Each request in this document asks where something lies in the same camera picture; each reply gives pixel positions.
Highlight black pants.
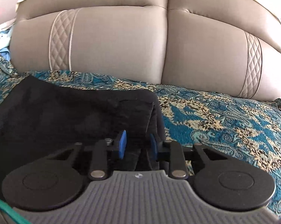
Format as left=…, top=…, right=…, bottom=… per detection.
left=0, top=76, right=165, bottom=197

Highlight teal paisley sofa cover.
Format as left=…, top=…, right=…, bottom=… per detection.
left=0, top=52, right=281, bottom=217

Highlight beige leather sofa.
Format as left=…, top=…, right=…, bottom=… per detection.
left=10, top=0, right=281, bottom=101

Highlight light blue white cloth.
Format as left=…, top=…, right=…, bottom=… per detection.
left=0, top=26, right=13, bottom=50

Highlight green cable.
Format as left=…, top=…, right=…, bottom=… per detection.
left=0, top=198, right=32, bottom=224

